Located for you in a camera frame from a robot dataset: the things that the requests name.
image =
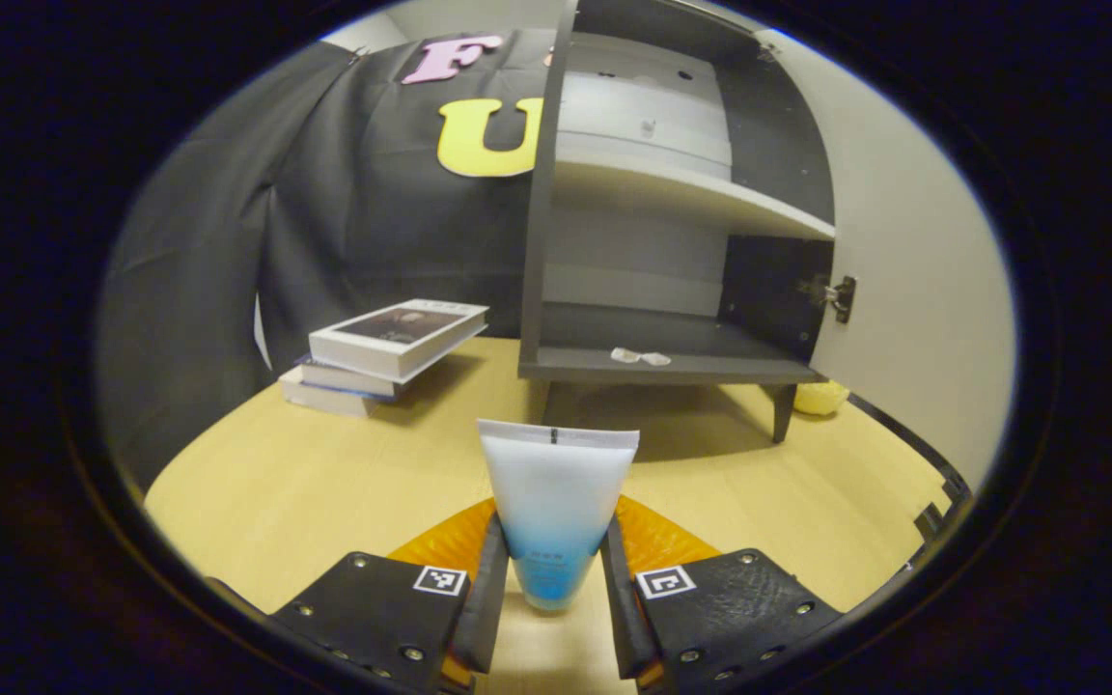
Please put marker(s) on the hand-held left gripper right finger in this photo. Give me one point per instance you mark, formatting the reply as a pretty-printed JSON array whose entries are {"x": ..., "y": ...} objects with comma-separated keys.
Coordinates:
[{"x": 730, "y": 608}]

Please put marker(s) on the grey cabinet door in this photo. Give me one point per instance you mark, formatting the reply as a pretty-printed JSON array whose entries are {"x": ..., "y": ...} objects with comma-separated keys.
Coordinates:
[{"x": 903, "y": 241}]

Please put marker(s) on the yellow sponge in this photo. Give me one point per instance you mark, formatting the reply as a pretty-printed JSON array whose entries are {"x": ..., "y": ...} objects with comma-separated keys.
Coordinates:
[{"x": 819, "y": 398}]

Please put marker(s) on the small clear plastic wrapper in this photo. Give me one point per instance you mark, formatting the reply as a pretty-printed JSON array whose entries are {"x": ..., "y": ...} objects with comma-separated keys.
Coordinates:
[{"x": 640, "y": 357}]

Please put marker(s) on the dark grey cabinet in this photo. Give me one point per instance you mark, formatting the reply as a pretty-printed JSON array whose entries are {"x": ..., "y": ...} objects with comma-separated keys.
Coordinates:
[{"x": 633, "y": 328}]

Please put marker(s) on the white book with dark cover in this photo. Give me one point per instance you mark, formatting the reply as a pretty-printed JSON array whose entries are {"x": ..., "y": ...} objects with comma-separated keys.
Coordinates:
[{"x": 392, "y": 338}]

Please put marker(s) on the metal door hinge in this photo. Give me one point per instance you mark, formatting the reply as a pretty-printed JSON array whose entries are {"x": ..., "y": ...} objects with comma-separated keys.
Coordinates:
[{"x": 841, "y": 297}]

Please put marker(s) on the black backdrop cloth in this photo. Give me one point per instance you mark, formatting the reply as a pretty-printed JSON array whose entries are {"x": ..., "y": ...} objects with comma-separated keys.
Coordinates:
[{"x": 324, "y": 212}]

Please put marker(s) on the white cabinet shelf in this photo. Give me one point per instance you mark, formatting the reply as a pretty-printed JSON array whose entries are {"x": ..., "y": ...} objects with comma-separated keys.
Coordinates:
[{"x": 672, "y": 193}]

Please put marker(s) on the white and blue bottle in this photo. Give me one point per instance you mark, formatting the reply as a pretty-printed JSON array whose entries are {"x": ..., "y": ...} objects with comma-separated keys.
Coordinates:
[{"x": 556, "y": 483}]

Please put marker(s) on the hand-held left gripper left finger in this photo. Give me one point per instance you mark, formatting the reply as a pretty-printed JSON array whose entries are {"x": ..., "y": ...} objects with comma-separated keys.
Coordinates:
[{"x": 382, "y": 608}]

